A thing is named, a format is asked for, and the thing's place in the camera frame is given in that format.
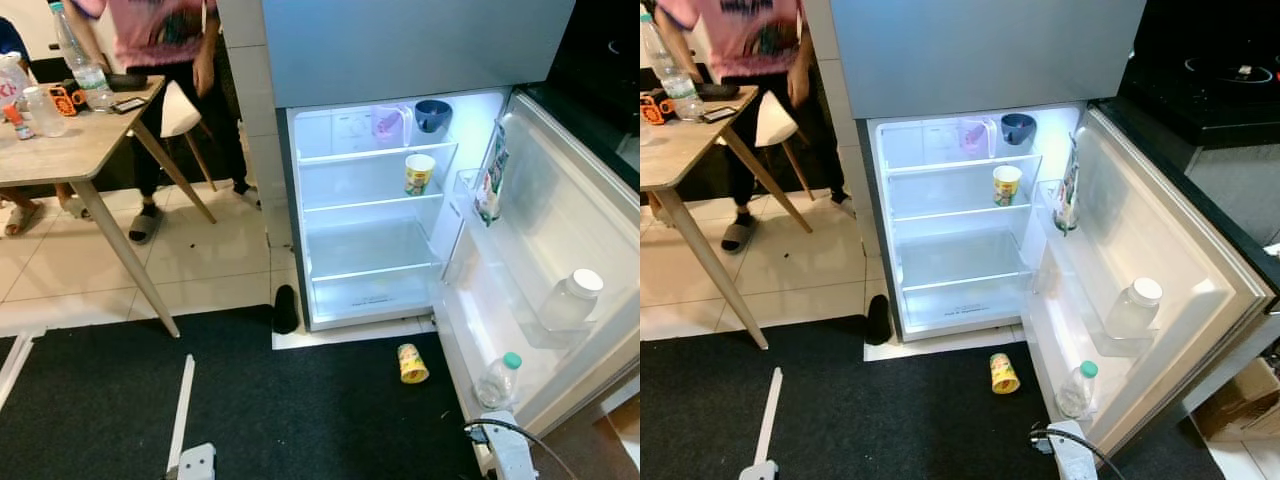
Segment white-lined fridge door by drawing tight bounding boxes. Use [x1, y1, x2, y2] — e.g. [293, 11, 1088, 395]
[432, 88, 641, 437]
[1020, 100, 1279, 457]

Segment clear fridge door bin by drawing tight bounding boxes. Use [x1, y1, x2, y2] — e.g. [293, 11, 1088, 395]
[1035, 178, 1087, 237]
[452, 168, 507, 227]

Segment clear jar white lid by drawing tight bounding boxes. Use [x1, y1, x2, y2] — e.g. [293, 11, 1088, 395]
[1105, 277, 1164, 341]
[540, 268, 605, 334]

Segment light wooden table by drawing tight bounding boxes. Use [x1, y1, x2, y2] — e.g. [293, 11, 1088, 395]
[640, 85, 813, 351]
[0, 75, 216, 339]

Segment green snack bag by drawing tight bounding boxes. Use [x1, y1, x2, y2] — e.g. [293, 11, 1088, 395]
[1052, 135, 1087, 237]
[474, 122, 509, 227]

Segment large clear water bottle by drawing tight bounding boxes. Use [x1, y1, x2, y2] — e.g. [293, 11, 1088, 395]
[640, 10, 706, 123]
[50, 0, 114, 113]

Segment white chair wooden legs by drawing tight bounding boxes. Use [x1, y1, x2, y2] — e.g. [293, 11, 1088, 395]
[160, 80, 218, 191]
[752, 90, 813, 201]

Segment black kitchen counter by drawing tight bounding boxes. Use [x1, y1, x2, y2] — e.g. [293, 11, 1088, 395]
[1095, 0, 1280, 293]
[545, 0, 641, 191]

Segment clear bottle green cap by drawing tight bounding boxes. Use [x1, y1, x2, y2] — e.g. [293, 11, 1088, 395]
[1053, 360, 1099, 419]
[474, 351, 524, 411]

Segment yellow instant noodle cup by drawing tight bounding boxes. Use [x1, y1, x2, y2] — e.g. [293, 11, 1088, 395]
[988, 352, 1022, 395]
[991, 164, 1024, 208]
[397, 343, 431, 385]
[404, 153, 437, 197]

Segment person in pink shirt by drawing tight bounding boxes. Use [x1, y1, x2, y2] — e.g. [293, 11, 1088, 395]
[65, 0, 263, 244]
[655, 0, 859, 254]

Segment dark blue mug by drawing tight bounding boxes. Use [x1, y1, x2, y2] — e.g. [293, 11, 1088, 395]
[414, 99, 453, 134]
[998, 112, 1038, 147]

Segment black slipper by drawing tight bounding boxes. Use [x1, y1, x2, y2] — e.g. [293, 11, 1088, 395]
[272, 285, 300, 336]
[865, 293, 893, 346]

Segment translucent pink jug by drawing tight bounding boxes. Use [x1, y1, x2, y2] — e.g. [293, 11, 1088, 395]
[955, 117, 998, 159]
[370, 105, 413, 148]

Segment black floor carpet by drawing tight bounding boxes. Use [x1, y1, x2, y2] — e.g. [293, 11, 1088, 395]
[0, 305, 501, 480]
[640, 315, 1211, 480]

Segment black induction cooktop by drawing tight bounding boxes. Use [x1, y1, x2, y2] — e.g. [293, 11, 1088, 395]
[1150, 45, 1280, 136]

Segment small clear plastic bottle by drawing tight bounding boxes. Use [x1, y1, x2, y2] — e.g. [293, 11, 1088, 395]
[22, 85, 69, 139]

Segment brown cardboard box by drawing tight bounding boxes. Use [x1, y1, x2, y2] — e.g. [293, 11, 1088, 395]
[1190, 355, 1280, 443]

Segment white bag red print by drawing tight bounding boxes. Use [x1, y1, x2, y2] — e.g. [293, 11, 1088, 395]
[0, 52, 31, 111]

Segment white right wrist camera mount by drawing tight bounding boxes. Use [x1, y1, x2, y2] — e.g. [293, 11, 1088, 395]
[1045, 420, 1099, 480]
[478, 410, 539, 480]

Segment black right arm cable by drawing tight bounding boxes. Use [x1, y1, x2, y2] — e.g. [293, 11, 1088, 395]
[1030, 427, 1131, 480]
[463, 418, 581, 480]

